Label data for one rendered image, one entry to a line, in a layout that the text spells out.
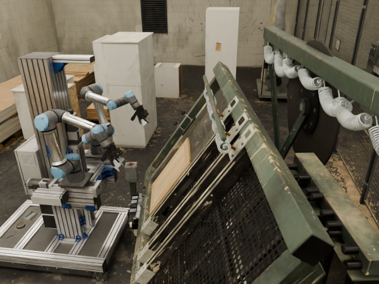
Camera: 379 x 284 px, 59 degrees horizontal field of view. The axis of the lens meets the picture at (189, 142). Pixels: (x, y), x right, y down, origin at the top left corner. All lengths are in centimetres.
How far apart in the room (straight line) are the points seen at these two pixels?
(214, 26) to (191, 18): 453
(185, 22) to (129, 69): 588
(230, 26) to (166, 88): 243
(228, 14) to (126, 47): 206
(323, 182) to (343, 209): 18
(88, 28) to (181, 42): 304
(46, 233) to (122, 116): 237
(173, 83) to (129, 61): 288
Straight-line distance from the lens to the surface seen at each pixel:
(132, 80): 524
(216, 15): 631
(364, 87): 153
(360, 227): 134
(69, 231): 365
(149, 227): 251
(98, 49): 718
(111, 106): 296
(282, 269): 118
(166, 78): 790
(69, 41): 1216
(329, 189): 150
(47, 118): 268
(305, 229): 108
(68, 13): 1200
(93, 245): 358
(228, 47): 638
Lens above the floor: 259
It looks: 26 degrees down
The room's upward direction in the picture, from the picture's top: 1 degrees counter-clockwise
